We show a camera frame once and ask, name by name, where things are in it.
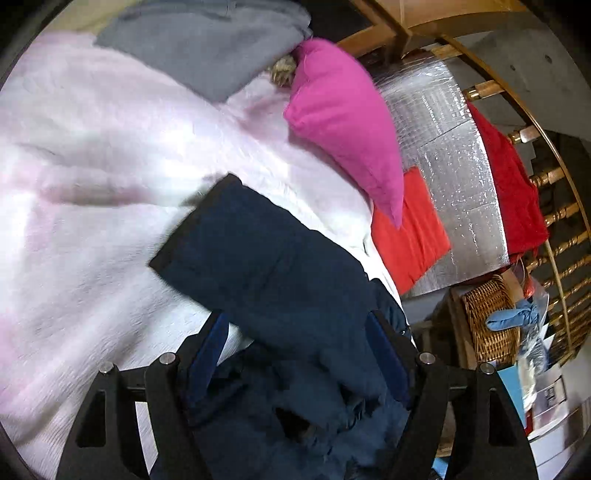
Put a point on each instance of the wicker basket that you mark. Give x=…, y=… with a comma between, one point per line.
x=485, y=323

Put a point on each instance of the brown patterned cloth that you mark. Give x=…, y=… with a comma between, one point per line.
x=281, y=69

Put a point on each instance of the silver foil panel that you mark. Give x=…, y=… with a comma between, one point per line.
x=452, y=184

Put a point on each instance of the pink pillow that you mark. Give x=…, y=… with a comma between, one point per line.
x=346, y=124

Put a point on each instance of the red cushion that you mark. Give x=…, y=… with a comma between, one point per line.
x=411, y=240

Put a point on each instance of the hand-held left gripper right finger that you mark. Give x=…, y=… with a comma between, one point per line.
x=392, y=355

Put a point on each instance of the wooden stair railing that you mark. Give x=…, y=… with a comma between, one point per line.
x=549, y=176

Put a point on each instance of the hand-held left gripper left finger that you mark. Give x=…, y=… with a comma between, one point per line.
x=207, y=355

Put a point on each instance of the light blue cloth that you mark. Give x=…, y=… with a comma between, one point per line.
x=508, y=318

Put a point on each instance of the grey coat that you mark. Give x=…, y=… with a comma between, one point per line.
x=207, y=46

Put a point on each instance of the pale pink blanket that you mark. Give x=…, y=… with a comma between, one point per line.
x=115, y=138

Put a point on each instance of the blue cardboard box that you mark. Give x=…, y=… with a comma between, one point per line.
x=512, y=387

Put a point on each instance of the navy puffer jacket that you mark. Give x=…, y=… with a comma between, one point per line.
x=277, y=277

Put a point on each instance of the red garment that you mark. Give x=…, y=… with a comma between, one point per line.
x=508, y=184

